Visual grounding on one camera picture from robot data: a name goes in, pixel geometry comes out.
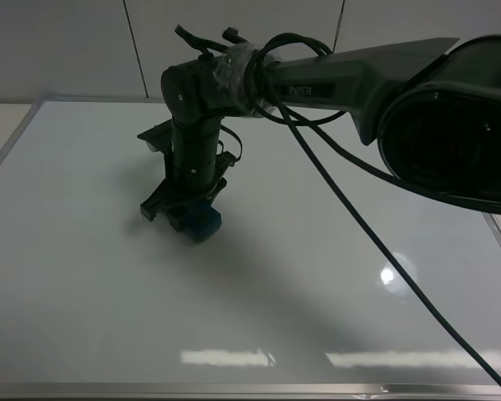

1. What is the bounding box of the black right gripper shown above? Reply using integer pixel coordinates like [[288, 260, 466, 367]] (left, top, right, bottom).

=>
[[140, 151, 236, 231]]

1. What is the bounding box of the blue board eraser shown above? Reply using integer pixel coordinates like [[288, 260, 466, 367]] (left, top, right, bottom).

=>
[[182, 202, 222, 242]]

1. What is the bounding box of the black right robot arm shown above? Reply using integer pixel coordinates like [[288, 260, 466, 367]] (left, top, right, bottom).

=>
[[140, 31, 501, 221]]

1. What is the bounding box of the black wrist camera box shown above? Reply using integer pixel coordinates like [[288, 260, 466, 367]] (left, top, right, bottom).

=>
[[137, 119, 172, 155]]

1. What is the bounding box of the white whiteboard aluminium frame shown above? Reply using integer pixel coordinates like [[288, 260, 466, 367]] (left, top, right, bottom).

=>
[[0, 99, 501, 400]]

